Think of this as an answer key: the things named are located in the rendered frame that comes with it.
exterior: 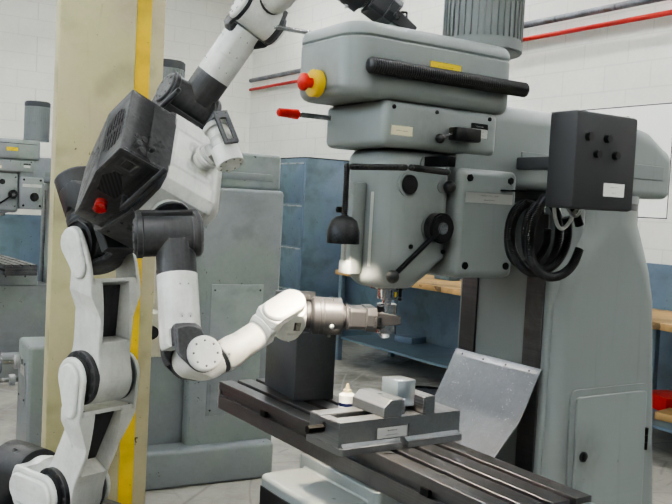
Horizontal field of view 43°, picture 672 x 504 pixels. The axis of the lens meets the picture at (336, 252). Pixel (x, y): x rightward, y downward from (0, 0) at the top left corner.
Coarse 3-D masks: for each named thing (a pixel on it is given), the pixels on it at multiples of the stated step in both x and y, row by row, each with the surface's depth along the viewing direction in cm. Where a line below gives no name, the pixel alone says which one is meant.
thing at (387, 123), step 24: (336, 120) 202; (360, 120) 194; (384, 120) 187; (408, 120) 190; (432, 120) 193; (456, 120) 197; (480, 120) 201; (336, 144) 202; (360, 144) 194; (384, 144) 188; (408, 144) 191; (432, 144) 194; (456, 144) 198; (480, 144) 202
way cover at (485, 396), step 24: (456, 360) 237; (480, 360) 230; (504, 360) 223; (456, 384) 232; (480, 384) 226; (504, 384) 219; (528, 384) 213; (456, 408) 227; (480, 408) 221; (504, 408) 215; (480, 432) 215; (504, 432) 210
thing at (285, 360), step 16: (304, 336) 234; (320, 336) 236; (272, 352) 248; (288, 352) 238; (304, 352) 234; (320, 352) 236; (272, 368) 248; (288, 368) 238; (304, 368) 235; (320, 368) 237; (272, 384) 248; (288, 384) 237; (304, 384) 235; (320, 384) 237; (304, 400) 236
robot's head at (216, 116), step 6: (216, 114) 199; (222, 114) 200; (228, 114) 201; (210, 120) 201; (216, 120) 199; (228, 120) 200; (204, 126) 201; (222, 126) 198; (228, 126) 200; (222, 132) 198; (234, 132) 199; (222, 138) 198; (234, 138) 198
